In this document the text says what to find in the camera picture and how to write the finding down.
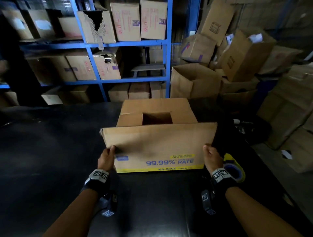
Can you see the right marker wristband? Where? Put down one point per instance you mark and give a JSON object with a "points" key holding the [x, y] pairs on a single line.
{"points": [[221, 178]]}

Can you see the brown carton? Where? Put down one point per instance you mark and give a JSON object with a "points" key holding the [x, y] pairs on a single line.
{"points": [[205, 85]]}

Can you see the person's right hand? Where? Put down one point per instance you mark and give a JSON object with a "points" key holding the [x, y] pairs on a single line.
{"points": [[212, 158]]}

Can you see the small white cap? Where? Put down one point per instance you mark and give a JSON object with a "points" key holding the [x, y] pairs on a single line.
{"points": [[236, 121]]}

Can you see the pile of loose cardboard boxes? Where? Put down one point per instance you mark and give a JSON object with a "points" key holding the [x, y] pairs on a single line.
{"points": [[244, 56]]}

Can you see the grey small bench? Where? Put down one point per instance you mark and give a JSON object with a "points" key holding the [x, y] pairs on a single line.
{"points": [[148, 67]]}

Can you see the black bag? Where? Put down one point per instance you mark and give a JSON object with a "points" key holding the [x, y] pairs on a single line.
{"points": [[254, 129]]}

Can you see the yellow blue tape dispenser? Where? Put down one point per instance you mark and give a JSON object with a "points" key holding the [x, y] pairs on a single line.
{"points": [[236, 161]]}

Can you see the clear tape roll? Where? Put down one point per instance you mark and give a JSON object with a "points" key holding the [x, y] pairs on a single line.
{"points": [[232, 171]]}

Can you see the blue upright panel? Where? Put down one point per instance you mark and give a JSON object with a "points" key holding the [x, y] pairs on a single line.
{"points": [[264, 90]]}

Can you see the rows of shelved storage boxes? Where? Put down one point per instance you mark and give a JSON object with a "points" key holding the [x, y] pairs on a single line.
{"points": [[102, 66]]}

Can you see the blue metal shelf rack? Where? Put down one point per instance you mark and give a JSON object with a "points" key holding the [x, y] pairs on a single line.
{"points": [[127, 45]]}

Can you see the person's right forearm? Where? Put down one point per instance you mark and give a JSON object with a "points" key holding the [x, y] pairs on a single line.
{"points": [[256, 214]]}

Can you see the brown cardboard box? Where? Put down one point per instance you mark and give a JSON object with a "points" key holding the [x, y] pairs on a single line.
{"points": [[159, 144]]}

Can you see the person's left forearm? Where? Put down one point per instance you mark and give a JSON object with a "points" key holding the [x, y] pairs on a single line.
{"points": [[71, 214]]}

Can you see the person's left hand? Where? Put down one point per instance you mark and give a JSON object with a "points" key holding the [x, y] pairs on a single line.
{"points": [[106, 160]]}

